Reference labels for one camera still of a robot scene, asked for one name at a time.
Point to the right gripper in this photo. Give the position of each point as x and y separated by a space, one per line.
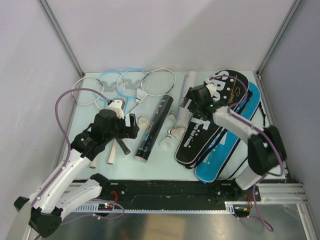
190 96

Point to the black sport racket bag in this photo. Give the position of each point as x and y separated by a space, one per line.
231 86

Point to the blue racket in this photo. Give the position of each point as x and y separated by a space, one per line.
107 82
127 84

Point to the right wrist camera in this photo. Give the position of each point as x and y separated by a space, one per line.
211 87

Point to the blue racket right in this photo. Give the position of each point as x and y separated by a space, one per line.
127 84

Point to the white feather shuttlecock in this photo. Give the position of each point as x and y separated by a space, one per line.
143 122

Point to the shuttlecock on rackets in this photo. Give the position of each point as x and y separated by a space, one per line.
140 94

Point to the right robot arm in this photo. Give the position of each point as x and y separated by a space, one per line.
265 149

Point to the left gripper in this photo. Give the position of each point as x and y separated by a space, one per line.
128 131

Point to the blue racket bag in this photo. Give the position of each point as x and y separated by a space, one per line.
225 161

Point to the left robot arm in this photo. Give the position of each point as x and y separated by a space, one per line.
49 205

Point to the blue racket left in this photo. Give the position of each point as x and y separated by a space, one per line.
107 82

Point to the black shuttlecock tube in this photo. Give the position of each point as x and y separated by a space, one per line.
151 134

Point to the nylon mesh shuttlecock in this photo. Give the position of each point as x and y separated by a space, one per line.
170 120

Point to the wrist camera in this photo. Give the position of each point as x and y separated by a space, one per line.
117 105
211 87

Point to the white shuttlecock tube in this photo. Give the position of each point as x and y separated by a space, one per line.
183 116

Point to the white racket right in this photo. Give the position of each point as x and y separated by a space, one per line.
157 83

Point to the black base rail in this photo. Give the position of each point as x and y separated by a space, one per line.
177 195

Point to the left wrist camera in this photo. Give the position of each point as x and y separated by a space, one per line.
117 105

